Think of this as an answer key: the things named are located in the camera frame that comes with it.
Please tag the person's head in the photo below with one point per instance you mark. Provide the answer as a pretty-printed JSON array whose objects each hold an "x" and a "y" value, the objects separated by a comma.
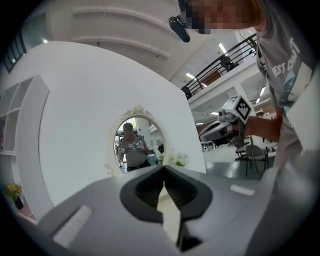
[{"x": 225, "y": 15}]

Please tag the person's right forearm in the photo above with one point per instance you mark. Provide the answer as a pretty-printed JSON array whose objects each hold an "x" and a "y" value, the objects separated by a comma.
[{"x": 265, "y": 128}]

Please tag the white flower bunch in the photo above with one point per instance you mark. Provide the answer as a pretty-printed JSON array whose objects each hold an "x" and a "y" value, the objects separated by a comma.
[{"x": 181, "y": 157}]

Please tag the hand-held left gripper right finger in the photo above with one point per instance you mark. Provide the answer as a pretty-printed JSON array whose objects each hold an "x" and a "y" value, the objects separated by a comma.
[{"x": 225, "y": 215}]

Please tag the pink box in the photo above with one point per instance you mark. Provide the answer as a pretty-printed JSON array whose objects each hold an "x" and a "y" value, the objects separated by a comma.
[{"x": 27, "y": 213}]

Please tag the yellow potted flowers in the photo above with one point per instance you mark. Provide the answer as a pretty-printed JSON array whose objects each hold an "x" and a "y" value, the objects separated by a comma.
[{"x": 13, "y": 190}]

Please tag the black balcony railing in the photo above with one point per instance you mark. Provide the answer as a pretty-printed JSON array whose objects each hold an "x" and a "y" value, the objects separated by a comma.
[{"x": 187, "y": 92}]

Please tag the black head-mounted camera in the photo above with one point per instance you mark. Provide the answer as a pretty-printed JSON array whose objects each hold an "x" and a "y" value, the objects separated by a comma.
[{"x": 181, "y": 31}]

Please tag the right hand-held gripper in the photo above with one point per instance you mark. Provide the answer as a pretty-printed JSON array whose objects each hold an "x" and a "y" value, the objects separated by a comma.
[{"x": 240, "y": 107}]

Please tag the ceiling light panel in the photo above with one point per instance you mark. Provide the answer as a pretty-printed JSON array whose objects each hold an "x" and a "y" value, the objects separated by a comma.
[
  {"x": 262, "y": 91},
  {"x": 190, "y": 75},
  {"x": 222, "y": 48}
]

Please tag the cream vanity dressing table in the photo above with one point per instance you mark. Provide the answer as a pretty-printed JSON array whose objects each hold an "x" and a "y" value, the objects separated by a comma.
[{"x": 170, "y": 220}]

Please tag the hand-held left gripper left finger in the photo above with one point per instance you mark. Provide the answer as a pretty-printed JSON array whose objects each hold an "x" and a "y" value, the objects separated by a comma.
[{"x": 100, "y": 225}]

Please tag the white shelf unit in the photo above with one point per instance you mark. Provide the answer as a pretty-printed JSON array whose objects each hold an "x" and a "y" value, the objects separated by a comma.
[{"x": 32, "y": 125}]

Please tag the oval white-framed mirror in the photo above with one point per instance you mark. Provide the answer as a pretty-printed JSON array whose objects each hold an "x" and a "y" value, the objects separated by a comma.
[{"x": 135, "y": 140}]

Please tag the person's grey printed t-shirt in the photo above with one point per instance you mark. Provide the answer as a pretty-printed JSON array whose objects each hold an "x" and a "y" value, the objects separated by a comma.
[{"x": 277, "y": 62}]

